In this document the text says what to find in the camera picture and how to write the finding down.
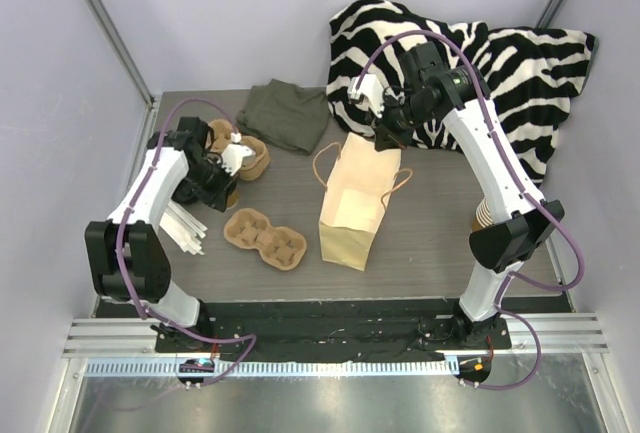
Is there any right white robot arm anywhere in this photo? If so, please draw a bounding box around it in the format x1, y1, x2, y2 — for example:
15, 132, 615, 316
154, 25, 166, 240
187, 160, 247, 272
350, 42, 564, 348

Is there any purple cable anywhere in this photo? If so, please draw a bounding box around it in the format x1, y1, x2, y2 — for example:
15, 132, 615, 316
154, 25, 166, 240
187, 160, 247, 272
115, 96, 259, 389
357, 28, 586, 390

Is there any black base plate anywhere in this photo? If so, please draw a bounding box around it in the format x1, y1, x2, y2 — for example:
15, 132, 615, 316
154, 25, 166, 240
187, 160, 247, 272
94, 297, 512, 354

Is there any olive green cloth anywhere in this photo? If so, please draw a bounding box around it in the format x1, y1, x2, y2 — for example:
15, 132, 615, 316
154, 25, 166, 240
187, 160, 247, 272
236, 79, 330, 156

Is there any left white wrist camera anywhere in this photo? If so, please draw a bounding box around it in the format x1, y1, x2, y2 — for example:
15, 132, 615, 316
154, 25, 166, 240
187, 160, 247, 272
221, 133, 255, 176

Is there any stack of paper cups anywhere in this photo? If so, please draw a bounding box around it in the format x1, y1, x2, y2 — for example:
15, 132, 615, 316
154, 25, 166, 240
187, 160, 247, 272
471, 198, 494, 232

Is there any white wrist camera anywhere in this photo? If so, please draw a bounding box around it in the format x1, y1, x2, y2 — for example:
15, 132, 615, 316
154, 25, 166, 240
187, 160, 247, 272
347, 73, 384, 118
221, 133, 255, 176

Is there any brown paper coffee cup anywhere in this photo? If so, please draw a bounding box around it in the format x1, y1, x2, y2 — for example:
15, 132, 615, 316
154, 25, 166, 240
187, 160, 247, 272
227, 189, 239, 207

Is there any white wrapped straws bundle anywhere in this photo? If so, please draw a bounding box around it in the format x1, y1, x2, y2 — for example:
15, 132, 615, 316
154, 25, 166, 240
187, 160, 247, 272
160, 200, 207, 256

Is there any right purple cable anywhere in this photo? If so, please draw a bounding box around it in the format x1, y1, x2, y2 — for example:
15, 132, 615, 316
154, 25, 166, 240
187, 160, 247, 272
357, 28, 586, 390

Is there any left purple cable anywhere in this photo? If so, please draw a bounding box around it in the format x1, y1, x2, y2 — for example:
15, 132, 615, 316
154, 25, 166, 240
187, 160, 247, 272
115, 96, 259, 389

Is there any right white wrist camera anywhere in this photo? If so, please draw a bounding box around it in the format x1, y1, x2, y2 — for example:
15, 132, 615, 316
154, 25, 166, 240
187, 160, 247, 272
347, 73, 384, 118

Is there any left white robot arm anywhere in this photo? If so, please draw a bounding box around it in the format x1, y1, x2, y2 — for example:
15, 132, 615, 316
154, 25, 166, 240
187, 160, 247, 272
84, 117, 254, 352

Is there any aluminium rail frame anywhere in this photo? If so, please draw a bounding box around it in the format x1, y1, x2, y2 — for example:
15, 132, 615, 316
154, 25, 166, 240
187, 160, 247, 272
47, 92, 614, 433

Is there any separated brown pulp cup carrier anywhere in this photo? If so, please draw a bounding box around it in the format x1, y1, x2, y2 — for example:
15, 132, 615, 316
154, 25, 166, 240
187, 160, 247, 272
223, 208, 307, 271

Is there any brown paper bag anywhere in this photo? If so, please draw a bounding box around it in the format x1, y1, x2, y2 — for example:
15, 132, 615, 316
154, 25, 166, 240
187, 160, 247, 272
312, 133, 413, 271

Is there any zebra print blanket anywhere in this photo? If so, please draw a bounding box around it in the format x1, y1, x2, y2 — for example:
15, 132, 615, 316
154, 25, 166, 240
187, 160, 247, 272
326, 0, 597, 184

